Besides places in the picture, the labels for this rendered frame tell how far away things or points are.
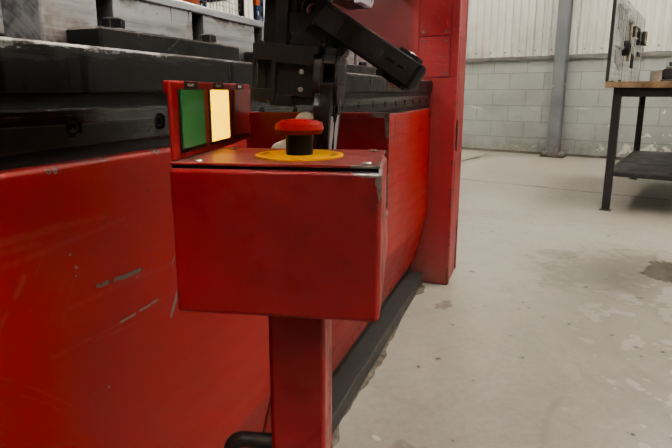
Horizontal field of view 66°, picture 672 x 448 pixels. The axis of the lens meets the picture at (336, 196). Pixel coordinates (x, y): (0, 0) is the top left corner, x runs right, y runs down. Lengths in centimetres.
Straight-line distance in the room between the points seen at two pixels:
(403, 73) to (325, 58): 7
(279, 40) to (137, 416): 45
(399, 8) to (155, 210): 177
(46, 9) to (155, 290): 34
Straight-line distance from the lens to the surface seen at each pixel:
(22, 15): 71
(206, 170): 39
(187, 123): 42
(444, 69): 220
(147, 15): 82
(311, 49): 49
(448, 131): 220
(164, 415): 73
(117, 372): 64
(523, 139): 760
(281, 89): 50
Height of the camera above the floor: 83
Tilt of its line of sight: 11 degrees down
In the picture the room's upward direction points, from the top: straight up
